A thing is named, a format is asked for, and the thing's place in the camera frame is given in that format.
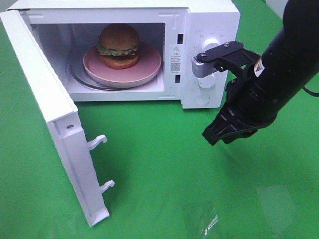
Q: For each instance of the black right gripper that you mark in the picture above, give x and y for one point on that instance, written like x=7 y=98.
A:
x=253 y=100

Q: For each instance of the pink plate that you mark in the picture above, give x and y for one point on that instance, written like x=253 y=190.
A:
x=147 y=66

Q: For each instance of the burger with lettuce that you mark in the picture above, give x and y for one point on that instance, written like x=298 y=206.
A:
x=118 y=46

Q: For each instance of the white microwave door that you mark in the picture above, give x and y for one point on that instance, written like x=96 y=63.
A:
x=61 y=116

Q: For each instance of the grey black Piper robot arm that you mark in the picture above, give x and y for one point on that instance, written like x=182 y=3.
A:
x=297 y=48

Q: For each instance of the white upper power knob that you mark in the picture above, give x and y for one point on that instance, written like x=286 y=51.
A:
x=209 y=43

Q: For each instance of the white warning label sticker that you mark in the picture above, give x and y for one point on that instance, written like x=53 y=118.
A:
x=175 y=58

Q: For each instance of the white microwave oven body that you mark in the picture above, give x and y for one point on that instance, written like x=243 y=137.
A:
x=66 y=29

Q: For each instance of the clear tape patch on cloth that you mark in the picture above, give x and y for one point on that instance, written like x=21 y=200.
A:
x=201 y=220

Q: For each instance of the glass microwave turntable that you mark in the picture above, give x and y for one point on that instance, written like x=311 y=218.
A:
x=79 y=74

